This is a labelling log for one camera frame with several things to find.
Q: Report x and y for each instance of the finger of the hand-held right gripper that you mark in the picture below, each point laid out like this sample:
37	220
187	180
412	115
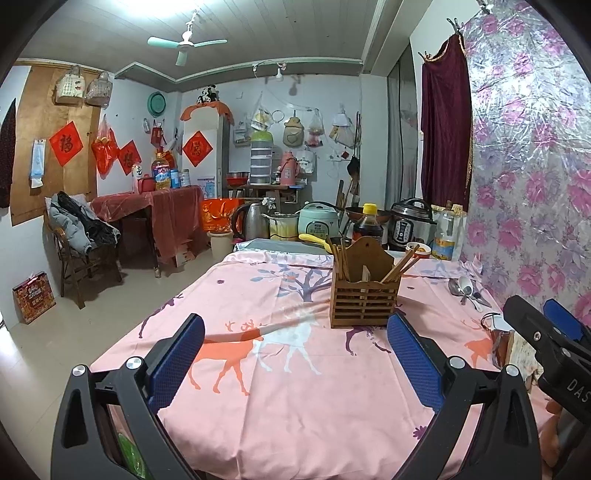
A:
535	330
561	318

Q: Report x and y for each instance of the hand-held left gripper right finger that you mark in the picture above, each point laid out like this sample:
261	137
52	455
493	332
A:
415	364

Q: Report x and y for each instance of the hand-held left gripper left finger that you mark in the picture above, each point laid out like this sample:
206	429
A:
180	360

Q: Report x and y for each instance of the wooden chopstick holder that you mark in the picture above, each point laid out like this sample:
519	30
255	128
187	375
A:
364	295

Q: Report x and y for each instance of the bunch of wooden chopsticks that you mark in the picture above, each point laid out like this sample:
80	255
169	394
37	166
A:
345	263

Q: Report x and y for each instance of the person's right hand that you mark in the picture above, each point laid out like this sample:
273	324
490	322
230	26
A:
549	438

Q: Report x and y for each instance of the white gauze rag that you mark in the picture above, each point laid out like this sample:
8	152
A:
524	355

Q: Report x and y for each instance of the metal spoon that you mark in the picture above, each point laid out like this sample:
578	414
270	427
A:
481	301
455	287

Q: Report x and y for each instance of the cardboard box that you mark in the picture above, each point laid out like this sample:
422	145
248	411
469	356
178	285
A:
184	256

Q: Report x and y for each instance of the green bucket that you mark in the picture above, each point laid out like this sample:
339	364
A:
129	454

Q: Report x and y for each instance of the patterned bowl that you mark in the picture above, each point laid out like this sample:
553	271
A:
421	251

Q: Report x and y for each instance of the pink deer-print tablecloth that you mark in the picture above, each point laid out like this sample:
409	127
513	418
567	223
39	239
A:
300	392

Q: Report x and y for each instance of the white bucket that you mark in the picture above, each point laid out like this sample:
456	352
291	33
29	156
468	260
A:
220	244

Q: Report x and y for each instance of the clear oil bottle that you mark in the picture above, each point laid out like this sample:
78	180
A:
445	235

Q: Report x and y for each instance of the wooden chair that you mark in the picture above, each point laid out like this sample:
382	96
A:
78	272

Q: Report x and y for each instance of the silver black pressure cooker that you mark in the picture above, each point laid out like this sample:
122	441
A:
411	226

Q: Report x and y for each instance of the soy sauce bottle yellow cap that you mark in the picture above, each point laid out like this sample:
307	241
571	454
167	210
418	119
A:
368	226

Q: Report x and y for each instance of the grey cloth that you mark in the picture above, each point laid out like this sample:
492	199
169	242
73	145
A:
277	245

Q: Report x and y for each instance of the orange-red gift bag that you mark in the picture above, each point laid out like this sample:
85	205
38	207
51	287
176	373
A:
220	214

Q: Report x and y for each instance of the red table cover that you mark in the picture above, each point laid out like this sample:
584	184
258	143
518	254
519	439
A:
171	207

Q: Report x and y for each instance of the steel kettle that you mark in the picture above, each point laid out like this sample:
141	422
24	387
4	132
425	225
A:
251	221

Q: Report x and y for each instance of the yellow rice scoop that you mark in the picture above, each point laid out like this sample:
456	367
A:
318	240

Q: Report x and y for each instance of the red gift box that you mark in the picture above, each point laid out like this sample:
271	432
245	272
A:
34	297

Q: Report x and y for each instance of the cream plastic container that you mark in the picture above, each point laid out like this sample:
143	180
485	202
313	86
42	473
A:
282	227

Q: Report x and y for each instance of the pile of jackets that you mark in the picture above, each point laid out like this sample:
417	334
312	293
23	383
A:
78	221

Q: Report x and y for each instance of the pale rice cooker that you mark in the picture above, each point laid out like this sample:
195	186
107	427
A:
318	221

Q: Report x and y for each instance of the red pot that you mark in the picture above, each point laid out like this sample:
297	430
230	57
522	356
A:
145	183

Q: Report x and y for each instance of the blue can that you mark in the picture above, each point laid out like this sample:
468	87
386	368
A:
174	178

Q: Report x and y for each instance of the white can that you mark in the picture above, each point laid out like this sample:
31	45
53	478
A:
184	177

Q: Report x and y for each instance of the white refrigerator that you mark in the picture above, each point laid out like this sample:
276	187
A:
207	177

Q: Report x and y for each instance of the yellow cooking oil bottle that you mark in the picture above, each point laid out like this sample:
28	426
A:
161	175

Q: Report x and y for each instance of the red basin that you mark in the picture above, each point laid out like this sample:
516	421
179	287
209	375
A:
238	177

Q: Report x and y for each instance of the white bottle black print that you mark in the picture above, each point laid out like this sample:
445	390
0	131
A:
136	173

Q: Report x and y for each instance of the wooden back table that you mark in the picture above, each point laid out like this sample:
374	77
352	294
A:
272	189

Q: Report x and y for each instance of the red diamond paper poster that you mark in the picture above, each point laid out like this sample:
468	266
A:
129	157
66	144
197	148

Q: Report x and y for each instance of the plywood board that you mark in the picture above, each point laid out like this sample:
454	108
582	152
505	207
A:
46	198

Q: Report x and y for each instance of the stacked containers green lid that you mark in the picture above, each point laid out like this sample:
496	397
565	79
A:
262	159

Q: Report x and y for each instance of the pink thermos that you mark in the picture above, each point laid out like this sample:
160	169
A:
288	168

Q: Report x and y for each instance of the red plastic bag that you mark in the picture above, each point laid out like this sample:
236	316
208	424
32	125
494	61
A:
104	150

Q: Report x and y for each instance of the red hanging ornament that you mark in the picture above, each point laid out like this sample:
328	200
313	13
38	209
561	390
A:
157	136

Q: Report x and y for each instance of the white printed bag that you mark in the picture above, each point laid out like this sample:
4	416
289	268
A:
305	161

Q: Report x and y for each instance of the beige hanging bags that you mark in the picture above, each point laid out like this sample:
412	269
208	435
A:
341	131

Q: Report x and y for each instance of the blue white hanging package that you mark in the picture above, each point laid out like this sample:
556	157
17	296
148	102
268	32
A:
37	161

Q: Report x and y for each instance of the orange cloth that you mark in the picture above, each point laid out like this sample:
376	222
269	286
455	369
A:
207	110

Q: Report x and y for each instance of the beige jar-shaped holder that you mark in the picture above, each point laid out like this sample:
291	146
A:
293	134

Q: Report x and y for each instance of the clear bag red contents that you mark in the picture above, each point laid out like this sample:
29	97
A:
315	131

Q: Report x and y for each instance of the plastic bag yellow contents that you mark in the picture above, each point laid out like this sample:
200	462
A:
261	117

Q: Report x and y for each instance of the green round basin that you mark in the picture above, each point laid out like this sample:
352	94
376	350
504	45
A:
157	104

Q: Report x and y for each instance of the panda plush toy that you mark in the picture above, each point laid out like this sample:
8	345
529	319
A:
207	94

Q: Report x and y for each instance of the dark hanging garment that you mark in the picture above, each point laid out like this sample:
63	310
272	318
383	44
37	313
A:
7	152

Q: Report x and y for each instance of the clear plastic bag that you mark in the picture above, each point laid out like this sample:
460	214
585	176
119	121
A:
99	90

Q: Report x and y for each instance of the white tote bag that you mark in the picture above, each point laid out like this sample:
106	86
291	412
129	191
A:
69	87

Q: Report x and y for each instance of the hanging light bulb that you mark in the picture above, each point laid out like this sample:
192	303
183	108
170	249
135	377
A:
279	74

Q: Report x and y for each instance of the green ceiling fan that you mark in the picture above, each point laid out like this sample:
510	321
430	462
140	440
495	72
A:
187	40

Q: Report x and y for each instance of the floral plastic wall sheet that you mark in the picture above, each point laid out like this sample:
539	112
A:
521	161

